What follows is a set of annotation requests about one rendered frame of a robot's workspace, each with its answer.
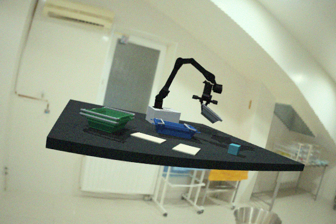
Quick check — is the blue plastic tray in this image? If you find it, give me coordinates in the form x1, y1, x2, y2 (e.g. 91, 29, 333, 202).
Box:
152, 118, 201, 139

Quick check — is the small teal block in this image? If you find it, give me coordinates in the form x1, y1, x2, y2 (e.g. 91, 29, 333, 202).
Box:
227, 144, 241, 155

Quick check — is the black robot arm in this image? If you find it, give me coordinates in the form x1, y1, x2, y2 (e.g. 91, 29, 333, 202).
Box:
153, 57, 223, 109

